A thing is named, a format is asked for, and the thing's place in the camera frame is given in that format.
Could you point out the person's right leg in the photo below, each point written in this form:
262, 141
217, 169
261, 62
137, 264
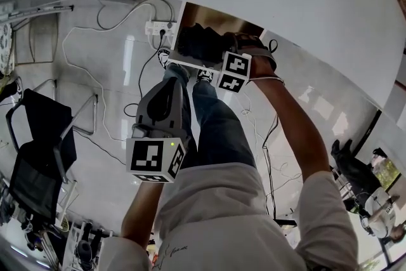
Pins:
219, 130

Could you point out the person's right shoe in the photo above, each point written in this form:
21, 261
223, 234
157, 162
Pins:
204, 75

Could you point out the large window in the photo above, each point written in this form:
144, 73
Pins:
388, 171

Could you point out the black office chair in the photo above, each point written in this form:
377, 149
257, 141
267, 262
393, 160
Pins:
44, 123

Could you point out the person's left forearm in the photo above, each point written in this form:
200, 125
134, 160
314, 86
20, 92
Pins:
139, 215

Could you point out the person's right forearm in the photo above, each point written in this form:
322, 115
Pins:
285, 123

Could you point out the person's white shirt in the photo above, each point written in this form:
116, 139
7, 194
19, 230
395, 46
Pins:
222, 215

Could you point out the white power strip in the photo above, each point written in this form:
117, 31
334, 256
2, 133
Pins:
155, 27

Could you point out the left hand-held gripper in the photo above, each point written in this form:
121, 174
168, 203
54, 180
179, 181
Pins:
149, 158

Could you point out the white metal shelf rack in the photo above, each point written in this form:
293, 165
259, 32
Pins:
38, 10

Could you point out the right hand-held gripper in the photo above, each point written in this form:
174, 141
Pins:
234, 70

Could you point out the wooden drawer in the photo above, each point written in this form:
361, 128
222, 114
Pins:
206, 14

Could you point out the person's shoe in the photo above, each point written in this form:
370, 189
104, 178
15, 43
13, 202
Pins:
164, 57
204, 75

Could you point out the patterned cushion stool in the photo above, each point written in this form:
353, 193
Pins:
5, 47

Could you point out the person's left shoe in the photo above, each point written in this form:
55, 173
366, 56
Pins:
164, 57

